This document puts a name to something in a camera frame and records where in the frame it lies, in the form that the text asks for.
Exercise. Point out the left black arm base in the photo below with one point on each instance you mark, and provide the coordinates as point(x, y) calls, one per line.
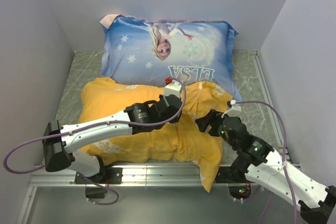
point(98, 186)

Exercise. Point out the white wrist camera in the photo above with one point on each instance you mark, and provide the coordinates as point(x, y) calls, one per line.
point(233, 108)
point(172, 87)

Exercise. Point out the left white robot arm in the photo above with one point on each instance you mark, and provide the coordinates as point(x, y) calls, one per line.
point(62, 144)

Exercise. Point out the blue Elsa pillow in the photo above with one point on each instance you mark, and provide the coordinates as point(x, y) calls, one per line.
point(139, 51)

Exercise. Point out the aluminium front rail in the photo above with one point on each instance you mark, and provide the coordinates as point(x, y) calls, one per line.
point(126, 175)

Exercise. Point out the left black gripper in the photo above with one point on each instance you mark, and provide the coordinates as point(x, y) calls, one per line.
point(176, 120)

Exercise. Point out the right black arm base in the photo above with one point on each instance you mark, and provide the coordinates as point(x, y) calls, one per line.
point(238, 186)

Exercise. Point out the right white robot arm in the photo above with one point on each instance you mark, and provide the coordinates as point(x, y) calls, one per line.
point(258, 162)

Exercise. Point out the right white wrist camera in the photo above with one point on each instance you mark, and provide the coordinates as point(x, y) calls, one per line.
point(233, 108)

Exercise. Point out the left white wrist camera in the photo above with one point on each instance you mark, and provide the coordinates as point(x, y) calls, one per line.
point(172, 87)

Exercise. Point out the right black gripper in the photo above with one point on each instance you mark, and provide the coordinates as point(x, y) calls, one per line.
point(213, 117)

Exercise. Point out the yellow Mickey Mouse pillowcase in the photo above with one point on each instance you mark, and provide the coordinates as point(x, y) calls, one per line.
point(181, 141)

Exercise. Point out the pink cloth corner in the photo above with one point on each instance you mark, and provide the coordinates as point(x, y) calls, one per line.
point(108, 20)

